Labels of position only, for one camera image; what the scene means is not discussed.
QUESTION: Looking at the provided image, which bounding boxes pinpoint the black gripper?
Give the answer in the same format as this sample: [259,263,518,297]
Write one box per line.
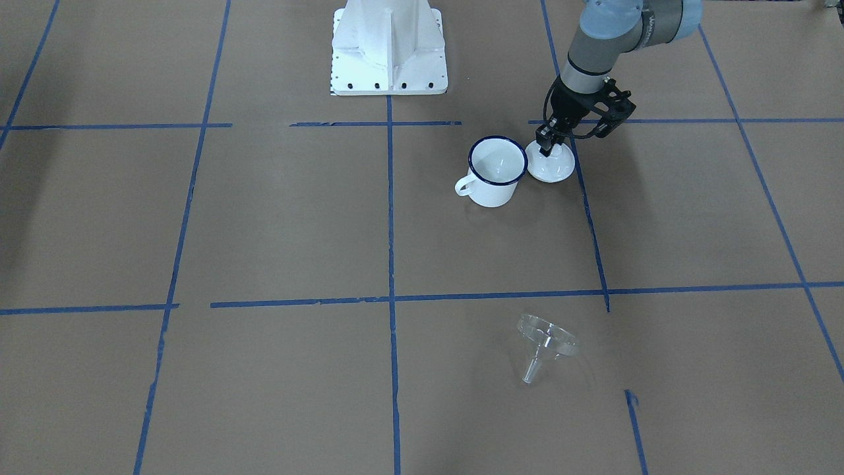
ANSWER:
[535,76,604,157]

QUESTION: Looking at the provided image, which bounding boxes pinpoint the white ceramic lid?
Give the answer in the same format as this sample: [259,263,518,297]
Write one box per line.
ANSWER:
[526,141,576,183]

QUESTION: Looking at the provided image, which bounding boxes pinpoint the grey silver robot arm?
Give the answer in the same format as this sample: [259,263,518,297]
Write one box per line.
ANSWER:
[535,1,704,157]

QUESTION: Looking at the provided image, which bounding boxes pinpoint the white enamel mug blue rim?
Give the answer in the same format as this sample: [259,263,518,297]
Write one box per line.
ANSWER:
[454,135,528,208]

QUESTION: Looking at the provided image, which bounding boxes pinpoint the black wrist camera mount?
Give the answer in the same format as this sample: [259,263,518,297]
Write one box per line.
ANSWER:
[590,77,636,139]

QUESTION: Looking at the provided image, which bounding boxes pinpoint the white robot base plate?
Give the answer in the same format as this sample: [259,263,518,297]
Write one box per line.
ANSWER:
[330,1,448,96]

